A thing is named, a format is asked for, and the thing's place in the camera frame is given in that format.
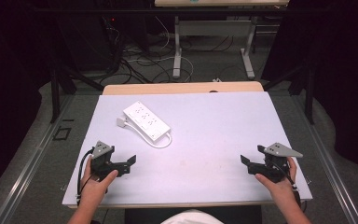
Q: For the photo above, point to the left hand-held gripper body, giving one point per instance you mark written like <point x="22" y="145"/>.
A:
<point x="102" y="158"/>

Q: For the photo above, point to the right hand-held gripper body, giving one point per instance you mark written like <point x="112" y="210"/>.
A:
<point x="276" y="160"/>

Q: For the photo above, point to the person's right hand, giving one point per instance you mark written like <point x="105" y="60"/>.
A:
<point x="279" y="186"/>

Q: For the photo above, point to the person's left hand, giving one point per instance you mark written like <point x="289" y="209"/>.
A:
<point x="95" y="188"/>

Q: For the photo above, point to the white power plug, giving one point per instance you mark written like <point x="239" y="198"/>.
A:
<point x="121" y="122"/>

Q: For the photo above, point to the white power strip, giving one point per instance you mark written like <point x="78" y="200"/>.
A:
<point x="146" y="120"/>

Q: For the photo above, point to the white table mat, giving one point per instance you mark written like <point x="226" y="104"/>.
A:
<point x="199" y="140"/>

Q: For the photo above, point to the person's white shirt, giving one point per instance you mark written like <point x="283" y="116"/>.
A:
<point x="192" y="217"/>

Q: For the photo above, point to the black metal stand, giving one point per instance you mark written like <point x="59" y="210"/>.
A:
<point x="307" y="84"/>
<point x="56" y="87"/>

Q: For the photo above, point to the dark curtain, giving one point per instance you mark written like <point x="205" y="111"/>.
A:
<point x="9" y="93"/>
<point x="345" y="77"/>

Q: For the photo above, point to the metal floor rail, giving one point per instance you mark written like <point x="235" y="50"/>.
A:
<point x="21" y="168"/>
<point x="329" y="168"/>

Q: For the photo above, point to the white metal frame desk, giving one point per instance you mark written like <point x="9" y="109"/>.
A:
<point x="214" y="31"/>

